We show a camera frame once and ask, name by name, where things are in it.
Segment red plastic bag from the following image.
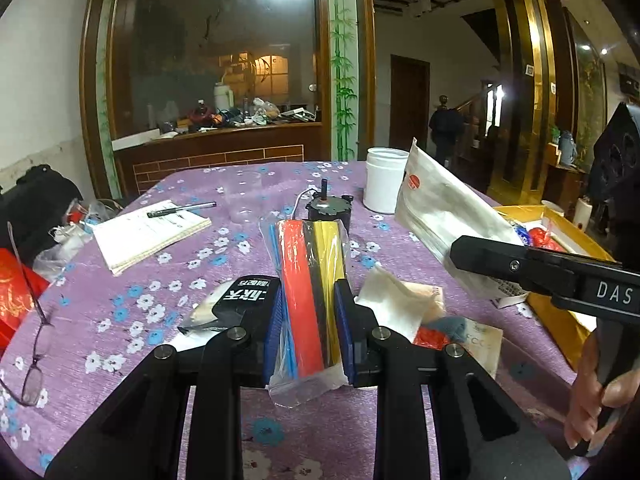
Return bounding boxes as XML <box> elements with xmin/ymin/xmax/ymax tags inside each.
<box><xmin>0</xmin><ymin>248</ymin><xmax>49</xmax><ymax>353</ymax></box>
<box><xmin>527</xmin><ymin>226</ymin><xmax>566</xmax><ymax>252</ymax></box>
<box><xmin>413</xmin><ymin>326</ymin><xmax>450</xmax><ymax>351</ymax></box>

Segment yellow cardboard box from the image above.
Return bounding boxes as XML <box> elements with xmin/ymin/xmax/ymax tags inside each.
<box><xmin>495</xmin><ymin>205</ymin><xmax>613</xmax><ymax>370</ymax></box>

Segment white mask package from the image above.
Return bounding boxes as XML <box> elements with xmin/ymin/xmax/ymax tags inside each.
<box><xmin>395</xmin><ymin>143</ymin><xmax>528</xmax><ymax>309</ymax></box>

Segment clear plastic cup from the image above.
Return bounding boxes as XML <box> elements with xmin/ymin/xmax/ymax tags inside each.
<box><xmin>224</xmin><ymin>169</ymin><xmax>262</xmax><ymax>224</ymax></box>

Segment black bag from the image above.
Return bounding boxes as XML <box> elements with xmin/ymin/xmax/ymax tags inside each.
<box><xmin>1</xmin><ymin>165</ymin><xmax>82</xmax><ymax>266</ymax></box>

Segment white notebook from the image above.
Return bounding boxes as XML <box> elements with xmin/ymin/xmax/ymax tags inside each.
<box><xmin>92</xmin><ymin>200</ymin><xmax>212</xmax><ymax>276</ymax></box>

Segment person's right hand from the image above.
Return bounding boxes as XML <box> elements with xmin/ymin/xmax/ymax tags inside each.
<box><xmin>564</xmin><ymin>333</ymin><xmax>639</xmax><ymax>450</ymax></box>

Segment black pen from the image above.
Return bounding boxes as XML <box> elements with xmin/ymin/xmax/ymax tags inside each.
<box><xmin>146</xmin><ymin>202</ymin><xmax>217</xmax><ymax>218</ymax></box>

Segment white jug on counter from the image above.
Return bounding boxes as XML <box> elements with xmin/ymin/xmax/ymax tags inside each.
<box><xmin>214</xmin><ymin>74</ymin><xmax>234</xmax><ymax>110</ymax></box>

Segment white plastic jar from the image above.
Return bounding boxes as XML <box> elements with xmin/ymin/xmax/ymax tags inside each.
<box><xmin>363</xmin><ymin>148</ymin><xmax>409</xmax><ymax>214</ymax></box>

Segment white red bucket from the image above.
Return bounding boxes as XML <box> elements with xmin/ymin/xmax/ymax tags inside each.
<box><xmin>573</xmin><ymin>196</ymin><xmax>592</xmax><ymax>232</ymax></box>

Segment wooden counter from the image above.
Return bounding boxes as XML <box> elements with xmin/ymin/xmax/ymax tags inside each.
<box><xmin>115</xmin><ymin>122</ymin><xmax>330</xmax><ymax>197</ymax></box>

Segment blue Vinda tissue pouch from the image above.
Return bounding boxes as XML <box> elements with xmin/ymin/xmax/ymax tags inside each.
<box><xmin>513</xmin><ymin>224</ymin><xmax>533</xmax><ymax>246</ymax></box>

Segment blue red sponge pack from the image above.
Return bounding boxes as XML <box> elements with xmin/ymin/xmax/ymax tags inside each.
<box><xmin>259</xmin><ymin>216</ymin><xmax>348</xmax><ymax>408</ymax></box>

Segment white Face tissue pack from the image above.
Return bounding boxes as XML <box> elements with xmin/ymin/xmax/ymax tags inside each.
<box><xmin>461</xmin><ymin>318</ymin><xmax>503</xmax><ymax>378</ymax></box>

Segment red plastic bag at edge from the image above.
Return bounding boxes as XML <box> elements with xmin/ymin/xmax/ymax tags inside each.
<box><xmin>0</xmin><ymin>248</ymin><xmax>49</xmax><ymax>353</ymax></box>

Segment person in dark clothes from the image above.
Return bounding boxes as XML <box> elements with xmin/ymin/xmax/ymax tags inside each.
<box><xmin>428</xmin><ymin>94</ymin><xmax>464</xmax><ymax>169</ymax></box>

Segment black packaged pouch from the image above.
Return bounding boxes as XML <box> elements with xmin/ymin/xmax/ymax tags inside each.
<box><xmin>178</xmin><ymin>275</ymin><xmax>280</xmax><ymax>335</ymax></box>

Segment white cloth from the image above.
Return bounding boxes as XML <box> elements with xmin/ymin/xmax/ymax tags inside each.
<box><xmin>355</xmin><ymin>264</ymin><xmax>446</xmax><ymax>342</ymax></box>

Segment black electric motor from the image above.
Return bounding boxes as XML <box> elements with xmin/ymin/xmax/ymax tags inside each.
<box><xmin>290</xmin><ymin>178</ymin><xmax>354</xmax><ymax>231</ymax></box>

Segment eyeglasses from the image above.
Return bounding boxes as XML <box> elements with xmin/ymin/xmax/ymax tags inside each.
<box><xmin>0</xmin><ymin>221</ymin><xmax>57</xmax><ymax>408</ymax></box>

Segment purple floral tablecloth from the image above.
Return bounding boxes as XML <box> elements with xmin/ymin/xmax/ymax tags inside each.
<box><xmin>0</xmin><ymin>160</ymin><xmax>591</xmax><ymax>480</ymax></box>

